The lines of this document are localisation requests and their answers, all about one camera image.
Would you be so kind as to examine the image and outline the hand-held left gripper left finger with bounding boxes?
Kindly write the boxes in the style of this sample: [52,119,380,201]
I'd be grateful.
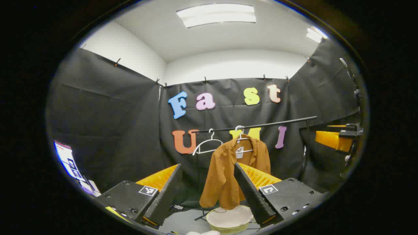
[96,163,183,227]

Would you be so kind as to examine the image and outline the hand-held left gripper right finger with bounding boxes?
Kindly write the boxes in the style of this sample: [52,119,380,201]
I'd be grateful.
[233,162,326,226]

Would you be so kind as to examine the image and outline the brown shirt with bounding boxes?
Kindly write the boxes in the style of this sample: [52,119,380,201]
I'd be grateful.
[199,134,271,210]

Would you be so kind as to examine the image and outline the cream laundry hamper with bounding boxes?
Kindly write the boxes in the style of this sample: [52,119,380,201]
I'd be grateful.
[206,205,254,234]

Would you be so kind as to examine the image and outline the black clothes rack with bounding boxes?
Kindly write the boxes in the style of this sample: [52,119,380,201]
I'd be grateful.
[192,116,318,221]

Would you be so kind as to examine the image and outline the white clothes hanger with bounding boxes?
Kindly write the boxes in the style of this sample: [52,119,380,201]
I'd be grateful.
[234,125,254,154]
[192,128,224,156]

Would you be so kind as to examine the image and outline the black backdrop cloth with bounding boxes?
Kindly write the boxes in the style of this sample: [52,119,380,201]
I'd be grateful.
[47,38,363,209]

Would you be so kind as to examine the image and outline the small ceiling light panel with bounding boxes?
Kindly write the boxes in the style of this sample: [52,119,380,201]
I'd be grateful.
[306,27,328,43]

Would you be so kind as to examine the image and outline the computer monitor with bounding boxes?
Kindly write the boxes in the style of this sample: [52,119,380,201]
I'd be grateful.
[53,140,102,197]

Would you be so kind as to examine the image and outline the large ceiling light panel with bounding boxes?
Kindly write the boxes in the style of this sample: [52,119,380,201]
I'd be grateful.
[176,3,257,28]

